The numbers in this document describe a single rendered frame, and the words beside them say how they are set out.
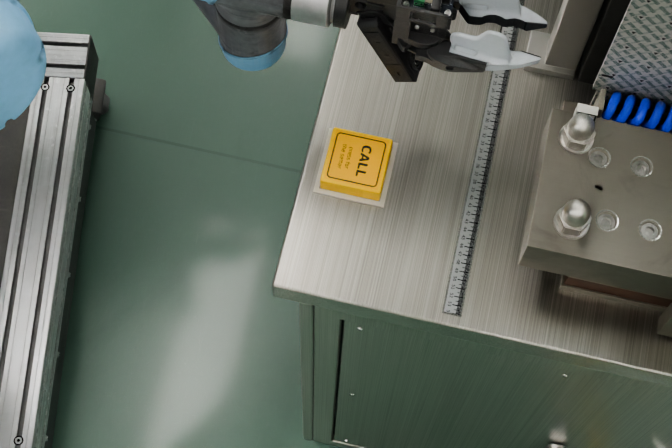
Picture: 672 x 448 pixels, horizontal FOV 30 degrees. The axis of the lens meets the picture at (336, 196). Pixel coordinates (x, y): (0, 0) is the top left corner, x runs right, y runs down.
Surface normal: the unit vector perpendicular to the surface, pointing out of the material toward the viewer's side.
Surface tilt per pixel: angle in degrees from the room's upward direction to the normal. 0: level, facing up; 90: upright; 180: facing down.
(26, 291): 0
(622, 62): 90
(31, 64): 85
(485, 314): 0
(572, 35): 90
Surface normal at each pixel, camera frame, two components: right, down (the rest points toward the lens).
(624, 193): 0.02, -0.38
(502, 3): -0.13, 0.87
